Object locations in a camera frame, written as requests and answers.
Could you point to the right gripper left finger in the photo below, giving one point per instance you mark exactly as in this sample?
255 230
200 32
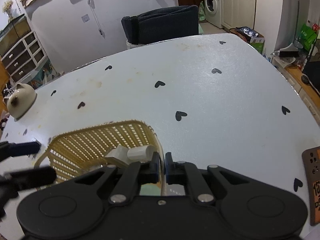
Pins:
131 179

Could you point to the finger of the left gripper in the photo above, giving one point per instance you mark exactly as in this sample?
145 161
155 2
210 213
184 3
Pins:
13 182
8 150

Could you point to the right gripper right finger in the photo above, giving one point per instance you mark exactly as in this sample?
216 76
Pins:
190 177

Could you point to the mint green tape measure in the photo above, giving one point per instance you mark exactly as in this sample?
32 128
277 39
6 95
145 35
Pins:
150 190

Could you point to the yellow plastic lattice basket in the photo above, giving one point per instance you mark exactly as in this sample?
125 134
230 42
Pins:
74 153

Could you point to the cat-shaped ceramic jar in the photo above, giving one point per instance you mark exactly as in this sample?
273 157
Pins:
20 100

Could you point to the white drawer cabinet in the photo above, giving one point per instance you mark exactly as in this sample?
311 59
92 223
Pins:
24 57

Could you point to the glass fish tank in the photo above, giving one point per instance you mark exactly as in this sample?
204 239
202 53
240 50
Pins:
14 31

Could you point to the dark blue chair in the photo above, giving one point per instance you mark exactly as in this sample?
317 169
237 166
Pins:
161 24

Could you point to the white washing machine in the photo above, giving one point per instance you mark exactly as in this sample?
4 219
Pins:
213 12

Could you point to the white kitchen cabinet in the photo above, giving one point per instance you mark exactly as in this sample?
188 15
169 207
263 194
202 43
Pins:
238 13

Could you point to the green bag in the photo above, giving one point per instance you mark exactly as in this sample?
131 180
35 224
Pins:
308 35

